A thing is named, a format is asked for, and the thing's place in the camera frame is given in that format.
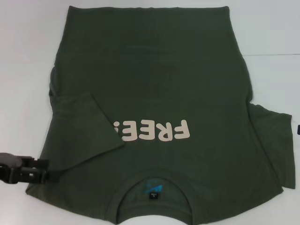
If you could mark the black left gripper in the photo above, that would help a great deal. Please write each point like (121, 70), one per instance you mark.
(7, 164)

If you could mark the dark green FREE t-shirt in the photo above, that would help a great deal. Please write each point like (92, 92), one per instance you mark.
(164, 82)

